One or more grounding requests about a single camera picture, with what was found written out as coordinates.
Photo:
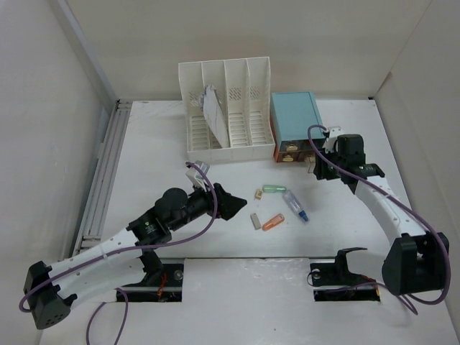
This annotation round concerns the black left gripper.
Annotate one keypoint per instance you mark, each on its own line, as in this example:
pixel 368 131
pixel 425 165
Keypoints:
pixel 227 205

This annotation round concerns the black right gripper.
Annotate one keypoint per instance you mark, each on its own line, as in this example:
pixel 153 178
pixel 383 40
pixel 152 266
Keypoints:
pixel 320 170

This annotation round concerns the teal mini drawer cabinet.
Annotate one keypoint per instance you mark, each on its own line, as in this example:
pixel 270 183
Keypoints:
pixel 291 114

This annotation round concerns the white paper booklet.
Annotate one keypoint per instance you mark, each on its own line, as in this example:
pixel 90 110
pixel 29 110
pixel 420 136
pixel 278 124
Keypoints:
pixel 208 102

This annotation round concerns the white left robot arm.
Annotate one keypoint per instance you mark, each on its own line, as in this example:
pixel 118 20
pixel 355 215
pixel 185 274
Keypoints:
pixel 52 291

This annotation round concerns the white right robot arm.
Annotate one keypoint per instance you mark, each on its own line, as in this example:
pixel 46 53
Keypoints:
pixel 418 259

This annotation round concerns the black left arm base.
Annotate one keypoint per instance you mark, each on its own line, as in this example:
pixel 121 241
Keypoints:
pixel 162 281

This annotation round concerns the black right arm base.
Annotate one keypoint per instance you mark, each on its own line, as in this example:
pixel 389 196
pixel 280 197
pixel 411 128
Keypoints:
pixel 332 281

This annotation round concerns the yellow small eraser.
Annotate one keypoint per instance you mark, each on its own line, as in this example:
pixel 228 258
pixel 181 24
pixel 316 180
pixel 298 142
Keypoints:
pixel 258 194

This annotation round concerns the grey eraser block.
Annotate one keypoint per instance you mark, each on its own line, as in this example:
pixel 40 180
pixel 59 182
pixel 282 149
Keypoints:
pixel 255 221

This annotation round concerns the green capsule case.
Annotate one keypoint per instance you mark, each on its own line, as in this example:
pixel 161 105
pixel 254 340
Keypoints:
pixel 273 189

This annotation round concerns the clear blue glue bottle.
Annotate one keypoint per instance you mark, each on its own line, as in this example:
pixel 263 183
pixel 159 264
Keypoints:
pixel 295 205

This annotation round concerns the orange usb stick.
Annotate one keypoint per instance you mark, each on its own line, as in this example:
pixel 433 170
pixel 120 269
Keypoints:
pixel 273 222

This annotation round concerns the white four-slot file organizer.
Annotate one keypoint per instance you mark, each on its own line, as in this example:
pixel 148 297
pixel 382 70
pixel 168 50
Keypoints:
pixel 243 89

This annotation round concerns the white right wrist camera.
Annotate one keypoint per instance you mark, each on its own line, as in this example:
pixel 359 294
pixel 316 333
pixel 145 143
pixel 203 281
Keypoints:
pixel 331 135

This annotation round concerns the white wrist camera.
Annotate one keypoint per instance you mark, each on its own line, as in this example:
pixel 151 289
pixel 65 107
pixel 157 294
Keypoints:
pixel 196 172
pixel 331 135

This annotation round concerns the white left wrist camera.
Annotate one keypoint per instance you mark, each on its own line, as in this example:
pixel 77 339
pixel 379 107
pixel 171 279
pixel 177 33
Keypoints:
pixel 196 172

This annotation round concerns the aluminium rail frame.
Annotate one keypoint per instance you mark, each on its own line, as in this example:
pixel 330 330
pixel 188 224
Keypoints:
pixel 90 227

